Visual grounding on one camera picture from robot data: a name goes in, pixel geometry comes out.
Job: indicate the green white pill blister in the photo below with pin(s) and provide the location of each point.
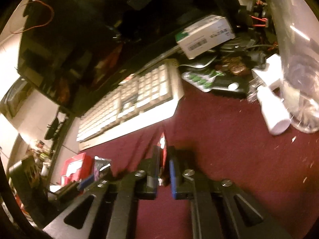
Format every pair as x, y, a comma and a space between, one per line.
203, 80

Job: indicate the white medicine box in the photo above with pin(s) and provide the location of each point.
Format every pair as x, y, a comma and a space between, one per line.
203, 35

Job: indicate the white power adapter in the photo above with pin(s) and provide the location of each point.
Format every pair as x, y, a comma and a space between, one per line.
272, 75

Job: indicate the clear plastic pitcher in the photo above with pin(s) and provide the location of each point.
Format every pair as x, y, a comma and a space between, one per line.
296, 27

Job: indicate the white dropper bottle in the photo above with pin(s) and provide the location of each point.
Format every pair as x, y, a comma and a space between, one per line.
276, 116

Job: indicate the black TCL monitor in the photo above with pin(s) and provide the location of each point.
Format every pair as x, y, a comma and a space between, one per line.
76, 51

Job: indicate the white computer keyboard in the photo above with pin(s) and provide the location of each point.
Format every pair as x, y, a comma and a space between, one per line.
145, 99

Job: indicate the black computer mouse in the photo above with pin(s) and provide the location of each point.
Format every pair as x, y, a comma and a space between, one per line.
199, 62

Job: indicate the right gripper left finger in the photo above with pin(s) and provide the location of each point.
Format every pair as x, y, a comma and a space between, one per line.
109, 208

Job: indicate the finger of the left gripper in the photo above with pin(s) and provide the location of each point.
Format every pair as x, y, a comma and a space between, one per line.
86, 183
64, 194

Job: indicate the red white tray box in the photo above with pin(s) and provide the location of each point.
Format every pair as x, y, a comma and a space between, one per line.
76, 168

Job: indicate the black device with white button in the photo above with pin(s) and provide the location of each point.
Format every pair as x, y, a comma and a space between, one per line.
230, 86

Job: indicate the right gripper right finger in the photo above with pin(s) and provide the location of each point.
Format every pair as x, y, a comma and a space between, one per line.
219, 209

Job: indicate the small red packet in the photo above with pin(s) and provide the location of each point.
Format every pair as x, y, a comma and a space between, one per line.
163, 154

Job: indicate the dark red table mat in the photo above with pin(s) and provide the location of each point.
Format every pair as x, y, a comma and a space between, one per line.
228, 138

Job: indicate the dark purple snack packet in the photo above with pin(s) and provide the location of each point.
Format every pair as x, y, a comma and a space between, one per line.
102, 166

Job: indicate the black motor with red wires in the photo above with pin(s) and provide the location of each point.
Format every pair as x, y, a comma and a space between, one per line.
256, 14

